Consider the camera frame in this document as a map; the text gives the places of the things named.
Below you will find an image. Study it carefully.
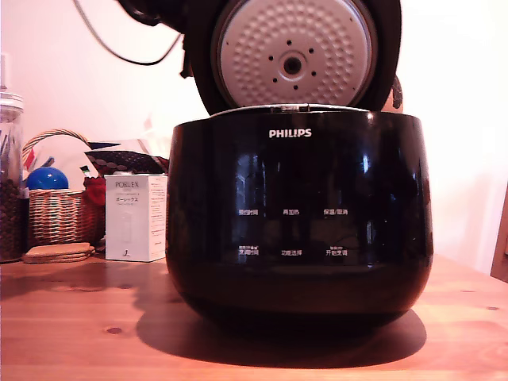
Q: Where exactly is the black rice cooker lid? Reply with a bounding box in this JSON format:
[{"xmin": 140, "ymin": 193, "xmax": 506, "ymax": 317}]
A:
[{"xmin": 184, "ymin": 0, "xmax": 403, "ymax": 117}]

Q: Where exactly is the black Philips rice cooker body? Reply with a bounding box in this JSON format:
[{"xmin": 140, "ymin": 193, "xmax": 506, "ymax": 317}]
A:
[{"xmin": 165, "ymin": 106, "xmax": 435, "ymax": 331}]

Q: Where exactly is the silver inner pot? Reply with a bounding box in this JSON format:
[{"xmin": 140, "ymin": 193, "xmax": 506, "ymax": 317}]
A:
[{"xmin": 207, "ymin": 102, "xmax": 373, "ymax": 118}]

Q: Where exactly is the dark dotted patterned cloth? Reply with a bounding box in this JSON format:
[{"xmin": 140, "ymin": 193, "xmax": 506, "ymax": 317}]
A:
[{"xmin": 83, "ymin": 149, "xmax": 171, "ymax": 175}]

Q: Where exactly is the white printed bag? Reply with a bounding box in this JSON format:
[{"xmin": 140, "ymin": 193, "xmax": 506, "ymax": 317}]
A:
[{"xmin": 24, "ymin": 137, "xmax": 95, "ymax": 191}]

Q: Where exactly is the red knitted pouch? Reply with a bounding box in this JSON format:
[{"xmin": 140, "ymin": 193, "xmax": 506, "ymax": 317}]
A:
[{"xmin": 83, "ymin": 175, "xmax": 108, "ymax": 240}]

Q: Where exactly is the white Porlex box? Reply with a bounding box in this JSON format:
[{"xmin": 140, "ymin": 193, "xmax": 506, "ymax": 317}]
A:
[{"xmin": 104, "ymin": 173, "xmax": 168, "ymax": 263}]

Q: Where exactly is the blue ball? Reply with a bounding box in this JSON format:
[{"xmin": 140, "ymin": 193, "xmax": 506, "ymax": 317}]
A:
[{"xmin": 25, "ymin": 166, "xmax": 70, "ymax": 191}]

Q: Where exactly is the cork coaster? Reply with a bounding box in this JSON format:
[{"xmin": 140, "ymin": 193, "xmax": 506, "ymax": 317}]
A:
[
  {"xmin": 21, "ymin": 252, "xmax": 94, "ymax": 264},
  {"xmin": 26, "ymin": 242, "xmax": 97, "ymax": 256}
]

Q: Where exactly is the glass jar of coffee beans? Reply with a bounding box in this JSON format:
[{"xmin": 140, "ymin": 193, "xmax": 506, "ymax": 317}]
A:
[{"xmin": 0, "ymin": 91, "xmax": 26, "ymax": 264}]

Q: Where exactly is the wooden chair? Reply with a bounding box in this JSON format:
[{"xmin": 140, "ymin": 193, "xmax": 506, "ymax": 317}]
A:
[{"xmin": 490, "ymin": 224, "xmax": 508, "ymax": 284}]

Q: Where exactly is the black looping cable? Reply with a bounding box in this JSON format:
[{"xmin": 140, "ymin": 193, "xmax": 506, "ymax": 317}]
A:
[{"xmin": 72, "ymin": 0, "xmax": 185, "ymax": 66}]

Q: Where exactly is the white wall plate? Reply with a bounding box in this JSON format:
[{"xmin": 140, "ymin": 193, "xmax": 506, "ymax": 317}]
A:
[{"xmin": 0, "ymin": 53, "xmax": 10, "ymax": 93}]

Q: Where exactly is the wicker basket with handle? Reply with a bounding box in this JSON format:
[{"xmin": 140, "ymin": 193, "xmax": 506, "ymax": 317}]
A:
[{"xmin": 22, "ymin": 129, "xmax": 95, "ymax": 248}]

